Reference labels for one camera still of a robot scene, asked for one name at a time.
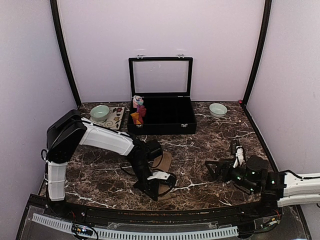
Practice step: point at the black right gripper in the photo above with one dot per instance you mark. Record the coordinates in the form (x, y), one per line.
(221, 165)

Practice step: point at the green bowl at right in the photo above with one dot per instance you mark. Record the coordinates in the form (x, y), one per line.
(218, 110)

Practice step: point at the black left corner post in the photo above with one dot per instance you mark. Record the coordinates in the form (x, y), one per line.
(63, 51)

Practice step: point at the brown sock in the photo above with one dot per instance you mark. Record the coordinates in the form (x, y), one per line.
(162, 163)

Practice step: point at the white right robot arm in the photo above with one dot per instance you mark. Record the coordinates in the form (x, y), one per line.
(296, 189)

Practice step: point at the white perforated front rail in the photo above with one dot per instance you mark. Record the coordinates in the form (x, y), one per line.
(85, 233)

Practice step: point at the magenta striped sock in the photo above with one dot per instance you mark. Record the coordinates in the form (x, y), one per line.
(137, 118)

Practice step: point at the magenta purple rolled sock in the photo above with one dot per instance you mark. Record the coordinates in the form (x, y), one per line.
(141, 110)

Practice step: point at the black corner post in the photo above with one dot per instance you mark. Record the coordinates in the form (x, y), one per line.
(63, 51)
(258, 52)

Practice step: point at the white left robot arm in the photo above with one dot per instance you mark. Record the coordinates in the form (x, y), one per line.
(73, 130)

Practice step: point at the pink white rolled sock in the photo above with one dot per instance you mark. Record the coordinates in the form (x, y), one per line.
(137, 101)

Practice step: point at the black right corner post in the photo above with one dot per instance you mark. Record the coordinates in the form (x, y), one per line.
(258, 52)

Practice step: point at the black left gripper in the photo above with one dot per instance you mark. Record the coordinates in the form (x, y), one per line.
(147, 187)

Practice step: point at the black compartment storage box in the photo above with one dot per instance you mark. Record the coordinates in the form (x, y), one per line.
(164, 83)

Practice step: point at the green ceramic bowl on plate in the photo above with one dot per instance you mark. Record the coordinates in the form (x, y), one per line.
(99, 113)

